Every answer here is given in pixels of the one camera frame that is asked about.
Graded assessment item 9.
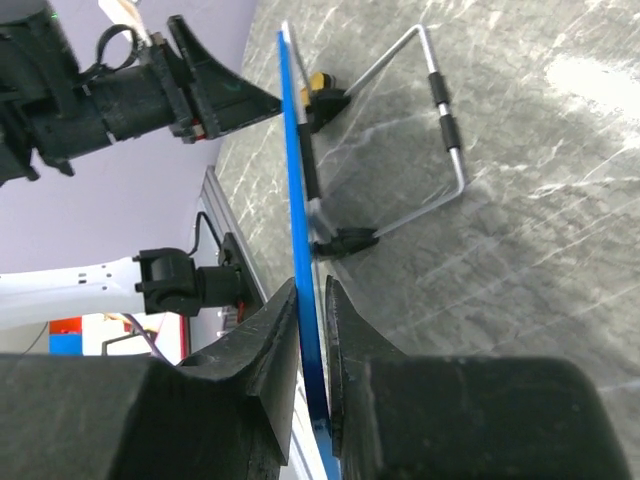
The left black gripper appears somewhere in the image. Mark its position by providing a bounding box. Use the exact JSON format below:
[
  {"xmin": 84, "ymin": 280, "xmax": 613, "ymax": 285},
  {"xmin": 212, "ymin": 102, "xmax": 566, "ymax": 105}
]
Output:
[{"xmin": 1, "ymin": 1, "xmax": 282, "ymax": 182}]

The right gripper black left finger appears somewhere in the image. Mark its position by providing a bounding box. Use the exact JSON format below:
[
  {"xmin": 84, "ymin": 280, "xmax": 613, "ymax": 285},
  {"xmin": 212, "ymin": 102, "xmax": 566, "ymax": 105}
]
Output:
[{"xmin": 179, "ymin": 279, "xmax": 299, "ymax": 468}]

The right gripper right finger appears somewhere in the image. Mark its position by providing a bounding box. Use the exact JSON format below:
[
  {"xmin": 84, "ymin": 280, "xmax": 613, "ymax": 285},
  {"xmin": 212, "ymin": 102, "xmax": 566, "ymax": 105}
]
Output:
[{"xmin": 325, "ymin": 276, "xmax": 415, "ymax": 458}]

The blue framed whiteboard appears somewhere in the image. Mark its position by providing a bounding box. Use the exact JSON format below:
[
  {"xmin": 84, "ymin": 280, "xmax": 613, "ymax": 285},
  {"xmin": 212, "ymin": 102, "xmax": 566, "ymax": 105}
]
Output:
[{"xmin": 278, "ymin": 21, "xmax": 341, "ymax": 479}]

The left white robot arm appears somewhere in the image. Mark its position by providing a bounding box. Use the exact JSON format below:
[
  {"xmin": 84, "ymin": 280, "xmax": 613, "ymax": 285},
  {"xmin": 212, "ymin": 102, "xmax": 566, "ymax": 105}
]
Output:
[{"xmin": 1, "ymin": 1, "xmax": 281, "ymax": 328}]

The metal wire whiteboard stand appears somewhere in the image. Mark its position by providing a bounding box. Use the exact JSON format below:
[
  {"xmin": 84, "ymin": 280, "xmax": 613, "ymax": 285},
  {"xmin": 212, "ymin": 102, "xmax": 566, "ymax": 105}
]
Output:
[{"xmin": 289, "ymin": 23, "xmax": 467, "ymax": 260}]

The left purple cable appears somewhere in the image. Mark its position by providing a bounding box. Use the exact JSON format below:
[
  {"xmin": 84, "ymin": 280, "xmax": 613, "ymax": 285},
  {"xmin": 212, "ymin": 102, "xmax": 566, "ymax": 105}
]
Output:
[{"xmin": 119, "ymin": 312, "xmax": 176, "ymax": 364}]

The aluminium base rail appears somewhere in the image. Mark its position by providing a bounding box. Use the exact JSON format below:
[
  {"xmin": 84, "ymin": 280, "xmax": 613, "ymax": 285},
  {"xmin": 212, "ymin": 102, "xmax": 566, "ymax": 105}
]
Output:
[{"xmin": 200, "ymin": 167, "xmax": 327, "ymax": 479}]

